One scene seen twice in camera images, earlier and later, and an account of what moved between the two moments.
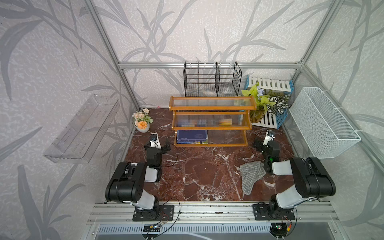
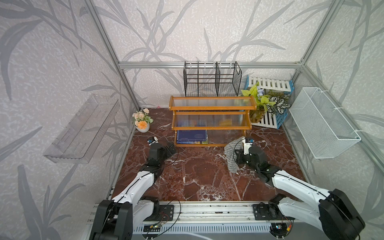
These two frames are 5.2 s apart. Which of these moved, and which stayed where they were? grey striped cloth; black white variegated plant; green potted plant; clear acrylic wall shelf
Moved: grey striped cloth
Stayed: green potted plant; black white variegated plant; clear acrylic wall shelf
